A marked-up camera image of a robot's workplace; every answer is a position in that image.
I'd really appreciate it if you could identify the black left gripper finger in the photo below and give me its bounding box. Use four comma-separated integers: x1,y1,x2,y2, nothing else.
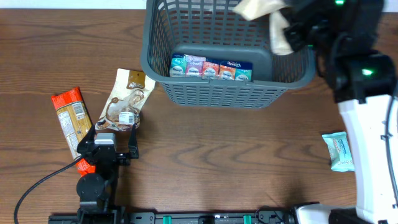
76,126,96,154
127,124,139,159

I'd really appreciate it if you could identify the beige dried mushroom pouch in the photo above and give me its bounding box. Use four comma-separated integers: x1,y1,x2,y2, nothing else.
95,68,155,131

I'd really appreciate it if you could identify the Kleenex tissue multipack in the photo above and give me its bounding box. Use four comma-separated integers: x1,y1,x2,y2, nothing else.
169,53,252,82

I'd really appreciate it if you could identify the light blue snack bar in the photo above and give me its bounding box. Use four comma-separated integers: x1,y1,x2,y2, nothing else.
322,131,354,172

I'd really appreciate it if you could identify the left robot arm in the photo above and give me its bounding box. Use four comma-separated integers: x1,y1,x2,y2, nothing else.
76,125,139,223

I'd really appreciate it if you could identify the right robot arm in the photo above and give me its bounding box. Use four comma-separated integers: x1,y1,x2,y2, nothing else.
284,0,397,223

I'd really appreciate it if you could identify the orange spaghetti package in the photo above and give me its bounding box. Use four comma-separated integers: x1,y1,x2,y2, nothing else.
51,87,92,161

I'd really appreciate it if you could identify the grey plastic lattice basket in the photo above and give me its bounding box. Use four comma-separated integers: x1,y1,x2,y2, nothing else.
141,0,315,108

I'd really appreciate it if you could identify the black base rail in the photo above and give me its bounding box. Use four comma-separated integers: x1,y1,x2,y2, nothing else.
47,210,297,224

